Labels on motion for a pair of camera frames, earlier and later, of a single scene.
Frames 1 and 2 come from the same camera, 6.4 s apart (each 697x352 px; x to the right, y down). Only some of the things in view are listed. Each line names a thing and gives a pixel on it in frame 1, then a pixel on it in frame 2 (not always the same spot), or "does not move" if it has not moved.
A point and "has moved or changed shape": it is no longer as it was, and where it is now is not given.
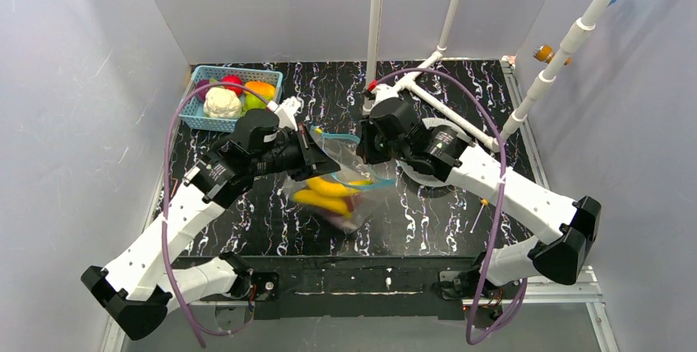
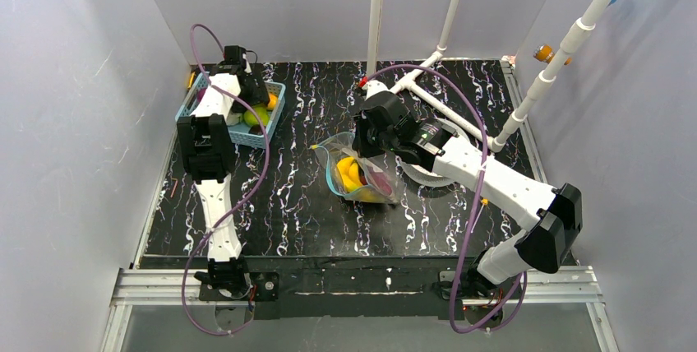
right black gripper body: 368,141 does not move
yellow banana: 310,197 to 343,165
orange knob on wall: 545,53 does not move
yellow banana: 325,187 to 353,173
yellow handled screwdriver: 485,202 does not move
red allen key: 174,187 does not move
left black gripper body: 318,155 to 256,95
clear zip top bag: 345,199 has moved or changed shape
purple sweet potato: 344,222 to 381,179
